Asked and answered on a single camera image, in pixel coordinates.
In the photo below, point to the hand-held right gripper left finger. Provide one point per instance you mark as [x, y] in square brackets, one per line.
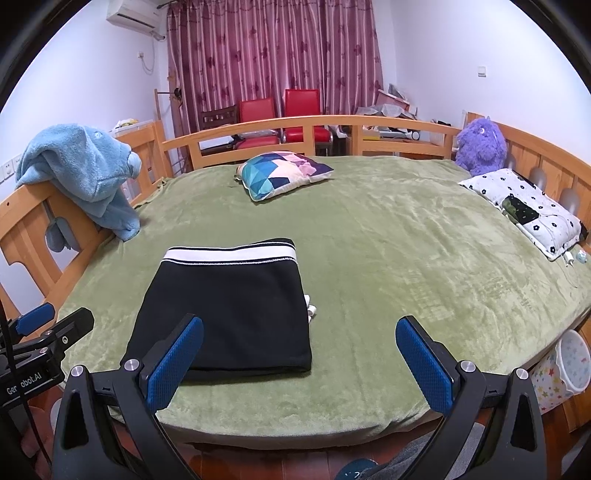
[178, 364]

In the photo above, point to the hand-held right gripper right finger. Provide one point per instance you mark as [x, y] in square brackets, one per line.
[422, 364]

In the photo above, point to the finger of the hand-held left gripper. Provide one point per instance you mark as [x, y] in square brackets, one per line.
[34, 318]
[74, 325]

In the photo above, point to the black pants with white waistband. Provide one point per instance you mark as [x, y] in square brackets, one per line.
[221, 314]

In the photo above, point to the grey-blue hanging plush piece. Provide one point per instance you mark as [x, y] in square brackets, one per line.
[57, 235]

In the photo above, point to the person's grey trouser leg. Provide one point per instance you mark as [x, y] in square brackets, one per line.
[415, 457]

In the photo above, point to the blue slipper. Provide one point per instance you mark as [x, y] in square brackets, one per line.
[355, 470]

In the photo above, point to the green fleece blanket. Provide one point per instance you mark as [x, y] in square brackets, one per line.
[392, 240]

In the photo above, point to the star patterned waste bin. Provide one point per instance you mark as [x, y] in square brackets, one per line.
[558, 369]

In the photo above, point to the dark green cloth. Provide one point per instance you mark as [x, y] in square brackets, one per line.
[521, 210]

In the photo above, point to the white floral pillow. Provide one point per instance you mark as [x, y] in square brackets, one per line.
[503, 187]

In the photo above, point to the clear storage box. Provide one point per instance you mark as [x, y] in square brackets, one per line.
[134, 129]

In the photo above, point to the geometric patterned pillow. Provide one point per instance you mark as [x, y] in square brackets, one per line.
[277, 173]

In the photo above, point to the purple plush toy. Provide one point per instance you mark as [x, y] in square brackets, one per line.
[480, 147]

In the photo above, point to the wooden coat stand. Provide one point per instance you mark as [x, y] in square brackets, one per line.
[158, 108]

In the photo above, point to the dark wooden chair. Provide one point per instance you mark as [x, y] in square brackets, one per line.
[219, 115]

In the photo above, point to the pile of bags and papers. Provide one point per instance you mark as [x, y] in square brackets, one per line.
[388, 110]

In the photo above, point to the red chair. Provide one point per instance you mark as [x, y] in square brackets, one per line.
[256, 110]
[302, 104]

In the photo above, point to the white air conditioner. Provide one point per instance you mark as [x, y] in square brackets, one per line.
[134, 14]

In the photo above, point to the maroon curtain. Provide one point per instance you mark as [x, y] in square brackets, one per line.
[277, 46]

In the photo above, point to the wooden bed frame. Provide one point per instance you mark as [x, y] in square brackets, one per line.
[18, 207]

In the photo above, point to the white wall socket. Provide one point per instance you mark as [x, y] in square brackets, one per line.
[9, 170]

